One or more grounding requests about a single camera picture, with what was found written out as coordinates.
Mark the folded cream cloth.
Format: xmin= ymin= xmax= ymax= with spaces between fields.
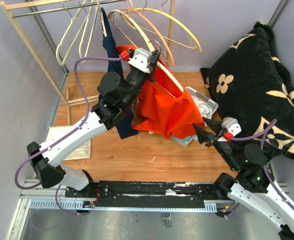
xmin=45 ymin=125 xmax=92 ymax=161

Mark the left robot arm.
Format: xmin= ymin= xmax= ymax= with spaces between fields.
xmin=27 ymin=48 xmax=160 ymax=198

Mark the orange hanger with metal hook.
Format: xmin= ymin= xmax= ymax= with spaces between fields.
xmin=122 ymin=0 xmax=175 ymax=67

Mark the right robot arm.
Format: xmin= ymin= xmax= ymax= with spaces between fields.
xmin=192 ymin=117 xmax=294 ymax=240

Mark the wooden clothes rack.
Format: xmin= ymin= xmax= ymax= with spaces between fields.
xmin=0 ymin=0 xmax=178 ymax=126

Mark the teal t shirt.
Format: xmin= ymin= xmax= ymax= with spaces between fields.
xmin=171 ymin=135 xmax=194 ymax=145

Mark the white pink t shirt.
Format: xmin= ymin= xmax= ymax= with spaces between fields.
xmin=140 ymin=94 xmax=213 ymax=142

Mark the white plastic basket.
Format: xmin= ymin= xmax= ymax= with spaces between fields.
xmin=179 ymin=86 xmax=219 ymax=147

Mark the navy blue t shirt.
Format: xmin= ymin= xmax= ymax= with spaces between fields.
xmin=98 ymin=6 xmax=140 ymax=140

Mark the black floral blanket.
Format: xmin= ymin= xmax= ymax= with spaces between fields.
xmin=200 ymin=22 xmax=294 ymax=161

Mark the yellow hanger with metal hook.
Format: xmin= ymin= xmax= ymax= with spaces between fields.
xmin=134 ymin=0 xmax=203 ymax=53

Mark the orange t shirt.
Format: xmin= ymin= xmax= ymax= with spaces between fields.
xmin=115 ymin=44 xmax=206 ymax=140

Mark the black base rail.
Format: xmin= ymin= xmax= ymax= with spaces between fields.
xmin=65 ymin=181 xmax=233 ymax=209

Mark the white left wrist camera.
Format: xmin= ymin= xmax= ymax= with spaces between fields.
xmin=120 ymin=47 xmax=153 ymax=74

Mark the metal corner post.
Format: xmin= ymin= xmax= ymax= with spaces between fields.
xmin=24 ymin=0 xmax=70 ymax=76

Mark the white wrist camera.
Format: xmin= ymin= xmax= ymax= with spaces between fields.
xmin=120 ymin=47 xmax=153 ymax=74
xmin=218 ymin=117 xmax=242 ymax=142

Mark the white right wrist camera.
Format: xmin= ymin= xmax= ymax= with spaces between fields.
xmin=218 ymin=117 xmax=242 ymax=142

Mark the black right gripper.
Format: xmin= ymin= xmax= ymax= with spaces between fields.
xmin=192 ymin=116 xmax=241 ymax=171

